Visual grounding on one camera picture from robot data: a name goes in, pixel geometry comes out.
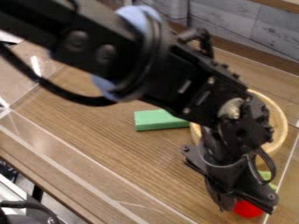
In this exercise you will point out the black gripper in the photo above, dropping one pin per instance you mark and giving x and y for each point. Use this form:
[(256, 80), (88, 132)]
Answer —
[(231, 174)]

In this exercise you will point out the red plush fruit green leaf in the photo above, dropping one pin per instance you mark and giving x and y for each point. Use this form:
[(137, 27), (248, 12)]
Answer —
[(244, 208)]

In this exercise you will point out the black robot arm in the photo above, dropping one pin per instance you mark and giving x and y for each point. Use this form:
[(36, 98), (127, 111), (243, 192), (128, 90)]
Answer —
[(140, 61)]

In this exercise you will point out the light wooden bowl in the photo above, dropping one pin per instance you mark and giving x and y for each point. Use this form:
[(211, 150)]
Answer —
[(276, 124)]

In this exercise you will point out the green rectangular block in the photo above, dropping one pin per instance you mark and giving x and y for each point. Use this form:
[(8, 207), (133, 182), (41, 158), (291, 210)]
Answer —
[(158, 120)]

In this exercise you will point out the black device lower left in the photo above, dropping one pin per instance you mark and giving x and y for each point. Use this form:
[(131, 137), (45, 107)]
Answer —
[(25, 211)]

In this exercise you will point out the clear acrylic enclosure wall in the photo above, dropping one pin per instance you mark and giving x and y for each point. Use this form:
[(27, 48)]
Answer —
[(117, 176)]

